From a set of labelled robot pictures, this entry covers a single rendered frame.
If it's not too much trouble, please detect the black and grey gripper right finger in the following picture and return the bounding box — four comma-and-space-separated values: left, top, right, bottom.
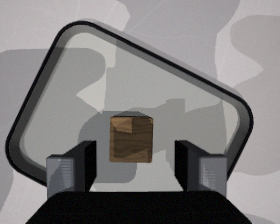
174, 140, 228, 198

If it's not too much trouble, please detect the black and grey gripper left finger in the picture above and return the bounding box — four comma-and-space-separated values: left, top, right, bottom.
46, 140, 97, 199

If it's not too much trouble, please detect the brown wooden block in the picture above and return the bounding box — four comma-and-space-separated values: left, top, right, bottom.
109, 116, 153, 163

